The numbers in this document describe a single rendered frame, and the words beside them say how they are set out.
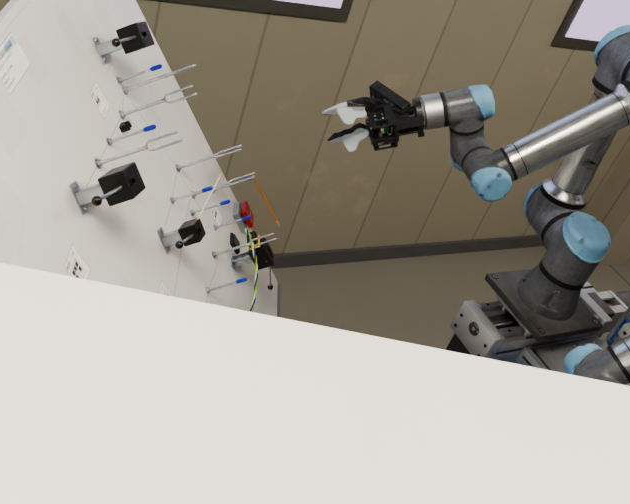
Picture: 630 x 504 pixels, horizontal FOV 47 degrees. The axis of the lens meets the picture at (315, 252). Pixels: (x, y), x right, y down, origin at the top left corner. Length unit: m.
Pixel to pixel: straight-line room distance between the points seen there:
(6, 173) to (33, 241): 0.09
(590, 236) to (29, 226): 1.25
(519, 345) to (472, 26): 1.72
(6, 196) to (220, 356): 0.57
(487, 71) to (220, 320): 3.05
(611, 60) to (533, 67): 1.90
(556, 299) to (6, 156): 1.30
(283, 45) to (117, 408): 2.48
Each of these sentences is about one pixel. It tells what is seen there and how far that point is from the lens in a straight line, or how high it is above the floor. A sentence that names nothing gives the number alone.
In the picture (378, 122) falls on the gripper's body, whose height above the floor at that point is 1.49.
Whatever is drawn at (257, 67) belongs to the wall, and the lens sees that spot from 2.80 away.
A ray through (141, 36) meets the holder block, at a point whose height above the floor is 1.62.
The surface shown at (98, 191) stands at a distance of 1.07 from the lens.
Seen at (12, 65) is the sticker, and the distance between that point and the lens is 1.07.
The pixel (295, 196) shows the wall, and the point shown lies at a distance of 3.25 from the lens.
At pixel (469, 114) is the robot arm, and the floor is 1.56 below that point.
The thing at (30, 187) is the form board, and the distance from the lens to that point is 1.00.
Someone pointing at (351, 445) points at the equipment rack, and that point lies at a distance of 0.40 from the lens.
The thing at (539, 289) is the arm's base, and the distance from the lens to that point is 1.83.
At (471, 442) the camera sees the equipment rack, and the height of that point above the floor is 1.85.
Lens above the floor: 2.15
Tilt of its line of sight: 36 degrees down
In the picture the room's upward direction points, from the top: 21 degrees clockwise
